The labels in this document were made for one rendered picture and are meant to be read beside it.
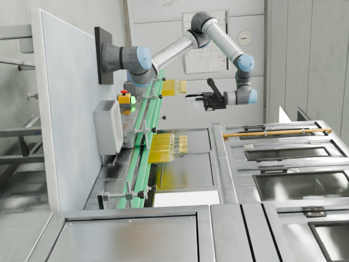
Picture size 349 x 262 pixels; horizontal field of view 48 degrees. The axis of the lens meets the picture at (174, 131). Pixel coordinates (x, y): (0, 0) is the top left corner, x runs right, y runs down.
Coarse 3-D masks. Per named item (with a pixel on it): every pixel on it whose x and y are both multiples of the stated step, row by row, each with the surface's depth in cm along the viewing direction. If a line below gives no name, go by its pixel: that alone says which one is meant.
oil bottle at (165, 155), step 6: (150, 150) 209; (156, 150) 209; (162, 150) 208; (168, 150) 208; (150, 156) 206; (156, 156) 206; (162, 156) 206; (168, 156) 206; (150, 162) 208; (156, 162) 208
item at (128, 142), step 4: (124, 132) 203; (128, 132) 203; (124, 136) 204; (128, 136) 204; (132, 136) 205; (124, 140) 204; (128, 140) 204; (132, 140) 205; (124, 144) 206; (128, 144) 206; (132, 144) 206
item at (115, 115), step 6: (114, 108) 183; (114, 114) 196; (114, 120) 197; (120, 120) 198; (114, 126) 182; (120, 126) 199; (114, 132) 183; (120, 132) 200; (114, 138) 185; (120, 138) 201; (120, 144) 196
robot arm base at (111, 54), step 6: (102, 48) 195; (108, 48) 196; (114, 48) 197; (120, 48) 197; (102, 54) 194; (108, 54) 195; (114, 54) 195; (120, 54) 196; (102, 60) 195; (108, 60) 195; (114, 60) 196; (120, 60) 196; (108, 66) 198; (114, 66) 198; (120, 66) 198; (108, 72) 200
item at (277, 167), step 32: (192, 128) 284; (224, 128) 279; (256, 128) 277; (288, 128) 275; (320, 128) 272; (224, 160) 228; (256, 160) 234; (288, 160) 229; (320, 160) 224; (224, 192) 195; (256, 192) 200; (288, 192) 198; (320, 192) 196
